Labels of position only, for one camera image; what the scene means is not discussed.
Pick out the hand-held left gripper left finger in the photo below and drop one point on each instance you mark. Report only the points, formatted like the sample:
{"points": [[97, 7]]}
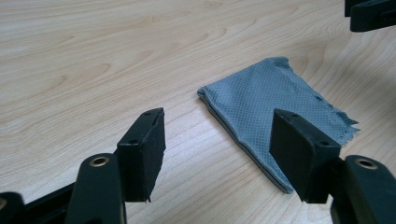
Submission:
{"points": [[143, 155]]}

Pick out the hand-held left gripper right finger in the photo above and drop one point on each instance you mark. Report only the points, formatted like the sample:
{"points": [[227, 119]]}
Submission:
{"points": [[305, 155]]}

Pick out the grey cloth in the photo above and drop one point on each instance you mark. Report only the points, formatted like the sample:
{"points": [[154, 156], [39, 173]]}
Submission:
{"points": [[249, 93]]}

